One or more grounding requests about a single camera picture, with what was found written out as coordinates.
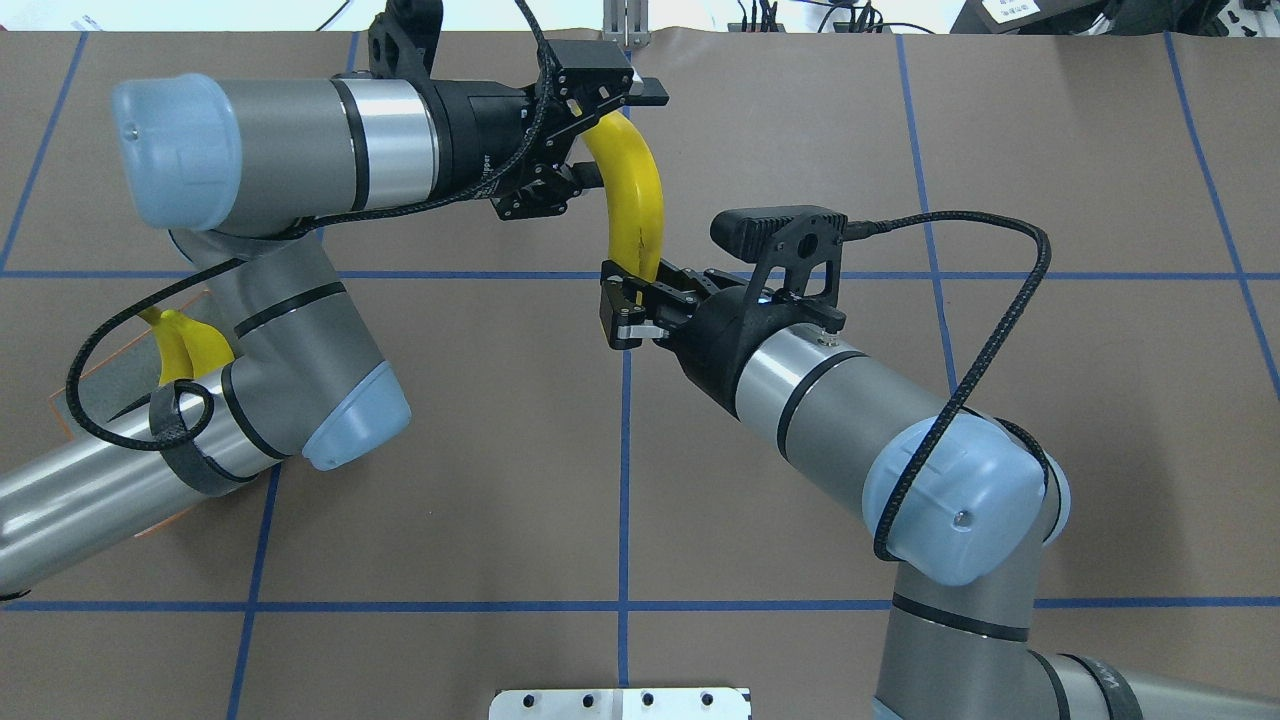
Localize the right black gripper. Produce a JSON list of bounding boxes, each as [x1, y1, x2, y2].
[[599, 259, 801, 413]]

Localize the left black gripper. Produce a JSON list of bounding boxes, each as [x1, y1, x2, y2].
[[425, 40, 669, 220]]

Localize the yellow banana top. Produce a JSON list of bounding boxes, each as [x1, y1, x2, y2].
[[582, 111, 666, 282]]

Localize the long yellow banana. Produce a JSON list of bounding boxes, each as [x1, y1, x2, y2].
[[161, 310, 236, 379]]

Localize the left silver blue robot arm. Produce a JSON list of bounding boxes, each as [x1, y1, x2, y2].
[[3, 29, 669, 602]]

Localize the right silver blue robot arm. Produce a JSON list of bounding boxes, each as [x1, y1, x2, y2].
[[602, 263, 1277, 719]]

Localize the grey square plate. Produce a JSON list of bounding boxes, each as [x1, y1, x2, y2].
[[47, 290, 221, 538]]

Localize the black label printer box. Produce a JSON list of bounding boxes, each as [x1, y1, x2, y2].
[[948, 1, 1110, 35]]

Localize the aluminium frame post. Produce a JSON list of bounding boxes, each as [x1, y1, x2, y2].
[[602, 0, 652, 50]]

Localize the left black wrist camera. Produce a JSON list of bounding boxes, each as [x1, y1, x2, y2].
[[367, 1, 444, 79]]

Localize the right black braided cable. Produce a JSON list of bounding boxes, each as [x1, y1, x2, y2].
[[845, 210, 1053, 562]]

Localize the black braided cable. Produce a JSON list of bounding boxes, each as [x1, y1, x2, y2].
[[65, 0, 561, 454], [845, 210, 1053, 562]]

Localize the left black braided cable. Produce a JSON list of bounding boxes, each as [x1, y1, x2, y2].
[[65, 0, 561, 454]]

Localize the white camera stand pillar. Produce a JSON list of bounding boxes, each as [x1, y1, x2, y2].
[[488, 687, 753, 719]]

